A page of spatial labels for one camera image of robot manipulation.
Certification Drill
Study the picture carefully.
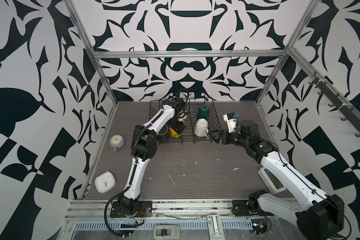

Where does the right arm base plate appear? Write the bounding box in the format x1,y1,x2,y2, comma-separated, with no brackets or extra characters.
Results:
232,200,274,217

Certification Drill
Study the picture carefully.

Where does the yellow mug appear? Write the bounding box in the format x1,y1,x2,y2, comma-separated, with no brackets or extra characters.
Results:
169,120,185,138

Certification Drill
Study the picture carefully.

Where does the black wall hook rail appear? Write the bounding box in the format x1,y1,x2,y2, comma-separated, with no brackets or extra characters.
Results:
308,72,360,138

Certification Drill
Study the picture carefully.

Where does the cream white mug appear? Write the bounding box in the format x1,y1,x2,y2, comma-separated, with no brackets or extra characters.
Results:
194,119,209,138

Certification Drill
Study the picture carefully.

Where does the green mug white inside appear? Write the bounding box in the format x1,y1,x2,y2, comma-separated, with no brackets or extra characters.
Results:
197,105,210,121

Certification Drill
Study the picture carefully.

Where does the black corrugated cable hose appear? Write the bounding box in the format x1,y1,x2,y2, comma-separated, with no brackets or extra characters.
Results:
103,185,145,238

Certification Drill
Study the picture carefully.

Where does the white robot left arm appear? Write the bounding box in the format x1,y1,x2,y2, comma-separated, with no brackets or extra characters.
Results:
117,96,188,215

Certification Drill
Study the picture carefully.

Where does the small blue alarm clock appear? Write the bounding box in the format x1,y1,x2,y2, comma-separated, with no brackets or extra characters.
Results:
108,134,126,152

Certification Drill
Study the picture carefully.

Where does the black wire dish rack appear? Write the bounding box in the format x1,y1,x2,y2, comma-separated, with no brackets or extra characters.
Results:
158,97,221,145

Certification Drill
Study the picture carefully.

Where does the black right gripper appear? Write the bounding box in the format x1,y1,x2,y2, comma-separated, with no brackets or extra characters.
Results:
209,128,251,150

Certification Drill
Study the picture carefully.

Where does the white centre bracket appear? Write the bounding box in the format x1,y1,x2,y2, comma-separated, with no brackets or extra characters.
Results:
207,214,225,240

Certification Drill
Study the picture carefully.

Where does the black mug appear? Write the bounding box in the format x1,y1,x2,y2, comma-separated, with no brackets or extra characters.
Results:
158,125,171,143

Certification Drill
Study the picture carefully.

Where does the small green circuit board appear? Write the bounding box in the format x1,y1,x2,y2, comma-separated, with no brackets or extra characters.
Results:
251,218,272,236

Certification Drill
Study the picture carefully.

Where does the grey switch box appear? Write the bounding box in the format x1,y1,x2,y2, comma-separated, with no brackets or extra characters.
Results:
154,225,180,240

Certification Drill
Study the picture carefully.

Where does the white square kitchen timer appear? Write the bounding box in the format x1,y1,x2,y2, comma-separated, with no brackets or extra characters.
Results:
95,171,117,194

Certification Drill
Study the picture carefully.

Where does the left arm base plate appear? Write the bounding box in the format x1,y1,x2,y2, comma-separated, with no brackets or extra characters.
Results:
110,201,153,218

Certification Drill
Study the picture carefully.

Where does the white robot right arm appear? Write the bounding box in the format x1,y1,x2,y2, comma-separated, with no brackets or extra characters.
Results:
208,119,345,240

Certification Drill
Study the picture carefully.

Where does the white digital kitchen scale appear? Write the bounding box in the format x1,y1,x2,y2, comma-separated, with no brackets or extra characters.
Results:
258,167,287,195

